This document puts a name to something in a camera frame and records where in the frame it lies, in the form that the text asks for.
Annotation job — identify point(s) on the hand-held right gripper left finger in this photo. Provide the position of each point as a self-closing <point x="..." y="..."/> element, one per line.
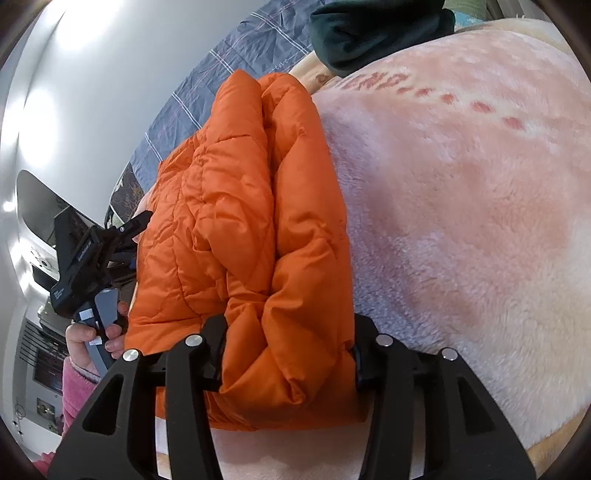
<point x="214" y="355"/>

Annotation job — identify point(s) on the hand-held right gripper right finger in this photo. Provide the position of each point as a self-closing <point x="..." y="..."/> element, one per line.
<point x="369" y="355"/>

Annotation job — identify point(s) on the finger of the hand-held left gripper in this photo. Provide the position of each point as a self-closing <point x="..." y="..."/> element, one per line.
<point x="131" y="224"/>

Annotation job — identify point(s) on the orange puffer jacket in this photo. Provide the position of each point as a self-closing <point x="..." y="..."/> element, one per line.
<point x="221" y="207"/>

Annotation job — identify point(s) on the person's left forearm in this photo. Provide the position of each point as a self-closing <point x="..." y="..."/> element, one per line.
<point x="76" y="397"/>

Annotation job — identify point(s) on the person's left hand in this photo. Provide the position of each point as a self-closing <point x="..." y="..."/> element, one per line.
<point x="81" y="344"/>

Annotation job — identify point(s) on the dark printed pillow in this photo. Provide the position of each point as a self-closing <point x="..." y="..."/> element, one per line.
<point x="124" y="194"/>

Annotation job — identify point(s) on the dark slatted appliance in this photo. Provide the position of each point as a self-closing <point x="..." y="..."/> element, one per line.
<point x="44" y="355"/>

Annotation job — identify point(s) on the blue-grey striped bed sheet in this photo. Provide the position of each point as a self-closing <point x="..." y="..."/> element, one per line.
<point x="207" y="78"/>

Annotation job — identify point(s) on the printed pink fleece blanket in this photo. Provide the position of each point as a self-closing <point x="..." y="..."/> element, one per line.
<point x="461" y="207"/>

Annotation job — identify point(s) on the dark green garment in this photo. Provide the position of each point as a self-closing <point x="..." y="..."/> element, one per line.
<point x="369" y="37"/>

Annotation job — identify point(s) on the light green cloth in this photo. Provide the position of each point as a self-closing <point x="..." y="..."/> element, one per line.
<point x="461" y="9"/>

